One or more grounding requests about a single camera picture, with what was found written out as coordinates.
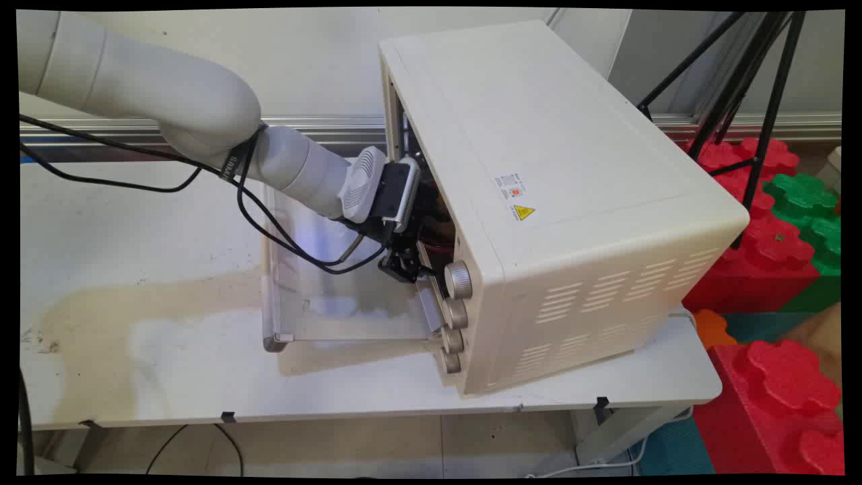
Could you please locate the white toaster oven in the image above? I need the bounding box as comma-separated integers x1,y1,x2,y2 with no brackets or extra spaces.
377,20,751,398

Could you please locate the large silver oven knob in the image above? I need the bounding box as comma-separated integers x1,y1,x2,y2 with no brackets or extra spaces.
444,261,474,301

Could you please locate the black tripod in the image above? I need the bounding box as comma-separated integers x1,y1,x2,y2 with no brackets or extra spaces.
636,10,807,251

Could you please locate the white table leg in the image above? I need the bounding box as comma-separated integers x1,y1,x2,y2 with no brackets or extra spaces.
571,403,692,467

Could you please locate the teal foam mat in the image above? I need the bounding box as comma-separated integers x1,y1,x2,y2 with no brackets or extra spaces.
722,310,821,346

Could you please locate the black floor cable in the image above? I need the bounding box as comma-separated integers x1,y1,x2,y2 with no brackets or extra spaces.
145,423,245,476

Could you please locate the glass oven door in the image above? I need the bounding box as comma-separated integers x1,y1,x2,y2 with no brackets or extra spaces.
260,158,442,354

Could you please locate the white label sticker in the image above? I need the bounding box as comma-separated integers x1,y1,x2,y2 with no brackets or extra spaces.
494,173,528,201

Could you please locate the white floor cable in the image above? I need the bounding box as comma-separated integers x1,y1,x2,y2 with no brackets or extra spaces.
525,404,696,479

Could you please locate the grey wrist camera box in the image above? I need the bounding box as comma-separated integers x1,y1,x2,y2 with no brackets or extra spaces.
381,157,422,234

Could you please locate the black velcro strap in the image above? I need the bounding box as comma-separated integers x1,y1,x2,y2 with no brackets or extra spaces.
217,143,253,184

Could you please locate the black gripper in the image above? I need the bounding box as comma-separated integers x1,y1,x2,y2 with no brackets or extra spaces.
364,162,438,284

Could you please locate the orange foam piece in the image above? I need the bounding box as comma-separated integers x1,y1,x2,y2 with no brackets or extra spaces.
694,309,739,350

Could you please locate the large red foam block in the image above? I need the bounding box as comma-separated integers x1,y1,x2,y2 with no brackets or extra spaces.
692,339,847,476

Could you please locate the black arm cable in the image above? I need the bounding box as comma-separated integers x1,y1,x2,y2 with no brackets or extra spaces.
19,141,204,195
19,113,390,276

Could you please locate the green foam block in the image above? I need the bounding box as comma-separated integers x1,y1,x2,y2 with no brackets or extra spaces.
762,173,844,315

